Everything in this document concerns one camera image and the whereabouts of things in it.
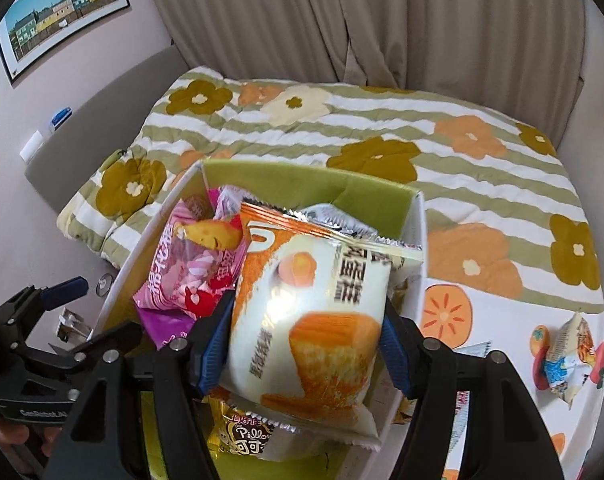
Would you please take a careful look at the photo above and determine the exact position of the white orange cartoon snack bag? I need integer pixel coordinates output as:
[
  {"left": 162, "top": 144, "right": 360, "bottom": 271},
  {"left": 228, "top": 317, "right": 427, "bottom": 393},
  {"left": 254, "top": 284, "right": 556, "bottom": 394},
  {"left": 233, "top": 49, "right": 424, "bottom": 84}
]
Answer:
[{"left": 544, "top": 312, "right": 596, "bottom": 408}]

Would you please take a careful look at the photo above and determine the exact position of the yellow Pillows snack bag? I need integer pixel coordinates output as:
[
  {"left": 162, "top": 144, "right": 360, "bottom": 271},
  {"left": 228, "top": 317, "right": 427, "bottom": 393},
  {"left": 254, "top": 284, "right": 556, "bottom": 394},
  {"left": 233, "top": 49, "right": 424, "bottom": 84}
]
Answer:
[{"left": 206, "top": 396, "right": 275, "bottom": 457}]

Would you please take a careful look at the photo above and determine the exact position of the person's left hand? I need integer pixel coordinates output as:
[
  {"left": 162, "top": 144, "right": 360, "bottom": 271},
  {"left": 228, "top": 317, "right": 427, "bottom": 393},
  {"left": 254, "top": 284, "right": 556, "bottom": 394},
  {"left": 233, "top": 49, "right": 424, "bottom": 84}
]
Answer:
[{"left": 0, "top": 419, "right": 61, "bottom": 457}]

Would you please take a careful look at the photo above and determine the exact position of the white yellow Tayto chips bag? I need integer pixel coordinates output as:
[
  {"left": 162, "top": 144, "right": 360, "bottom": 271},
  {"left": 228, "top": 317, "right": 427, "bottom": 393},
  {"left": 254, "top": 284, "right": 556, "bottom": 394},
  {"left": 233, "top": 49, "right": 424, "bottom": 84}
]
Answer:
[{"left": 298, "top": 203, "right": 378, "bottom": 240}]

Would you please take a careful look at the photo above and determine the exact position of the blue white object on headboard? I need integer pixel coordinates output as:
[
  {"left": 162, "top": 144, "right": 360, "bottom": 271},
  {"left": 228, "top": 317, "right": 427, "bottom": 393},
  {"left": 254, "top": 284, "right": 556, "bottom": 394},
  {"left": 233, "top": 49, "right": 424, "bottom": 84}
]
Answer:
[{"left": 48, "top": 106, "right": 73, "bottom": 133}]

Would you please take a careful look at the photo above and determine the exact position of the orange white cake bag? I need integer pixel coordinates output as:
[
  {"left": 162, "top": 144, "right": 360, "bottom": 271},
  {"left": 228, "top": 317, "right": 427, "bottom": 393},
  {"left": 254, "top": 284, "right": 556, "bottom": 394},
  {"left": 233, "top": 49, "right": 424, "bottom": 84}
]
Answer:
[{"left": 221, "top": 198, "right": 424, "bottom": 450}]

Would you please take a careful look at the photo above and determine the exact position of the beige curtain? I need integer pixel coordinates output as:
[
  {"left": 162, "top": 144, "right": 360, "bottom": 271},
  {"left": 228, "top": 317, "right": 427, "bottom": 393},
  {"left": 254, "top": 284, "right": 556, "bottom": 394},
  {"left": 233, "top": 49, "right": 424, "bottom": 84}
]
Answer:
[{"left": 153, "top": 0, "right": 585, "bottom": 143}]

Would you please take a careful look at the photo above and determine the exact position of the framed houses picture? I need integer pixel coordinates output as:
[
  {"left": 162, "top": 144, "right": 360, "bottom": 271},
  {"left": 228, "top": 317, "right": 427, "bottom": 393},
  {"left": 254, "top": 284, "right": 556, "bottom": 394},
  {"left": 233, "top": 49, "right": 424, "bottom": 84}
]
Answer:
[{"left": 0, "top": 0, "right": 130, "bottom": 82}]

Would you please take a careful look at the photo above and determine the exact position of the pink marshmallow bag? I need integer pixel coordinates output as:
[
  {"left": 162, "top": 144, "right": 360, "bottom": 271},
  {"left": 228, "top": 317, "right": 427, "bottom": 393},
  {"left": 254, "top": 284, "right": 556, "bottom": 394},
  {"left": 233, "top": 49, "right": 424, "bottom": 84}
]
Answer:
[{"left": 134, "top": 185, "right": 250, "bottom": 320}]

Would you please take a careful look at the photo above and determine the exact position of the green cardboard box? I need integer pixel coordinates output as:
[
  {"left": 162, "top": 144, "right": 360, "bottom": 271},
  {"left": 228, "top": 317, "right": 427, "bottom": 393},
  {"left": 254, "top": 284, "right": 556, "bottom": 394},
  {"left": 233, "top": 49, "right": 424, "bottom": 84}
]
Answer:
[{"left": 96, "top": 159, "right": 427, "bottom": 479}]

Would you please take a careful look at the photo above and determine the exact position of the white wall switch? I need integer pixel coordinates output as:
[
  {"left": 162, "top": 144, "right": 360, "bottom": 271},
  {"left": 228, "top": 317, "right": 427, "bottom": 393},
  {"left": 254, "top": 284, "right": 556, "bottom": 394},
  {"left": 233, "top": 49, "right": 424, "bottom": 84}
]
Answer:
[{"left": 19, "top": 130, "right": 45, "bottom": 164}]

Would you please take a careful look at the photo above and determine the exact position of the green striped floral duvet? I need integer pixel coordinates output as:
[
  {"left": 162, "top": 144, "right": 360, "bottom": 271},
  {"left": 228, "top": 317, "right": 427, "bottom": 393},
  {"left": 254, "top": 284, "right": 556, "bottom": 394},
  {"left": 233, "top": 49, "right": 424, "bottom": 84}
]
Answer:
[{"left": 57, "top": 66, "right": 604, "bottom": 313}]

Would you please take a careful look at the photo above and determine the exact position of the grey headboard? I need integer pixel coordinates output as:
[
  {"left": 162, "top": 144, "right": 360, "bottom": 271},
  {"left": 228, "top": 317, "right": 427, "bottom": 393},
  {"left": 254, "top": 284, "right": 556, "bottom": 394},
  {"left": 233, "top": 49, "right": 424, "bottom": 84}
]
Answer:
[{"left": 24, "top": 46, "right": 188, "bottom": 212}]

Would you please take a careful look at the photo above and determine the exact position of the purple chips bag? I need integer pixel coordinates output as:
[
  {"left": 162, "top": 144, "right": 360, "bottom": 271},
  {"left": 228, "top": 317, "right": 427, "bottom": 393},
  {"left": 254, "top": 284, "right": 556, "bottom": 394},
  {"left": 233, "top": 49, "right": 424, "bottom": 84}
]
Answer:
[{"left": 137, "top": 308, "right": 195, "bottom": 349}]

